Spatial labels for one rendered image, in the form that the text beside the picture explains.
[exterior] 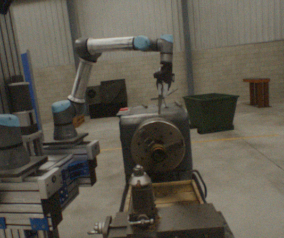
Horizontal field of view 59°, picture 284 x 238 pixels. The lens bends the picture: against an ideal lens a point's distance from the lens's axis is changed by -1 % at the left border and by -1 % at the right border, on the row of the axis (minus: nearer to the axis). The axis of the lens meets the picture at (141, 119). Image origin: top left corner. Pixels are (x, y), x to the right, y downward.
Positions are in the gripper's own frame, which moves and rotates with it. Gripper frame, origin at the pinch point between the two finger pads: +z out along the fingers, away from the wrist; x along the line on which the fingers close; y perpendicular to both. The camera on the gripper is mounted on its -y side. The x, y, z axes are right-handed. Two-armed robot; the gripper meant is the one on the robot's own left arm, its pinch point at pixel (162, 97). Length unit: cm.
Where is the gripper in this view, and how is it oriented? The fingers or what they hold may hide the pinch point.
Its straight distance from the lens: 148.5
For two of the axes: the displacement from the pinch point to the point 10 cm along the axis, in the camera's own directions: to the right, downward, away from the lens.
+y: 5.4, -1.3, 8.3
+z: -0.3, 9.8, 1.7
